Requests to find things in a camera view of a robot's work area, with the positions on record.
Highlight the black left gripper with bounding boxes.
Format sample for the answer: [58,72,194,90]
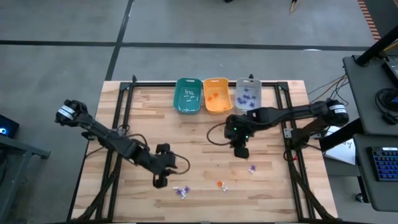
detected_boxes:
[146,142,177,189]

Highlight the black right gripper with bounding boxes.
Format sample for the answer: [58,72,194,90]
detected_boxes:
[224,113,259,159]

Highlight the orange plastic bin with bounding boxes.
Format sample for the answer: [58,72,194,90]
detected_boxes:
[203,77,234,115]

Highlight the teal plastic bin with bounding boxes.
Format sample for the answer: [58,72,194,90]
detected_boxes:
[172,77,203,115]

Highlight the light grey plastic bin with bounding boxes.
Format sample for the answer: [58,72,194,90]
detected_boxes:
[234,77,262,114]

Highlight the grey desk top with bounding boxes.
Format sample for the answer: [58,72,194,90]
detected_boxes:
[343,55,398,136]
[353,133,398,213]

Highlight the black backlit keyboard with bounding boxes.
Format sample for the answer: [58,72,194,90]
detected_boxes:
[369,146,398,182]

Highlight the black headphones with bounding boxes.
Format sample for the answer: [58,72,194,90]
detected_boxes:
[374,88,398,125]

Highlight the black device blue light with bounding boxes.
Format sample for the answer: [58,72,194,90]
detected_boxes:
[0,114,20,139]

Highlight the black diagonal pole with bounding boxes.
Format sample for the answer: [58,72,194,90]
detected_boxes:
[355,24,398,67]

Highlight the black laptop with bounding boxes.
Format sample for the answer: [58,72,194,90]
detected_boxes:
[381,55,398,88]

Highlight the black mat orange striped edge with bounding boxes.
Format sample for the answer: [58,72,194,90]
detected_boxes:
[357,0,382,43]

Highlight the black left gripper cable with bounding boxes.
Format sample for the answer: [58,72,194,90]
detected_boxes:
[123,133,192,175]

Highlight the black aluminium table frame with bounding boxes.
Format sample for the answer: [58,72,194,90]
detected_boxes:
[67,74,338,224]

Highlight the loose cable bundle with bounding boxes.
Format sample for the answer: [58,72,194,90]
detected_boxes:
[307,74,349,106]

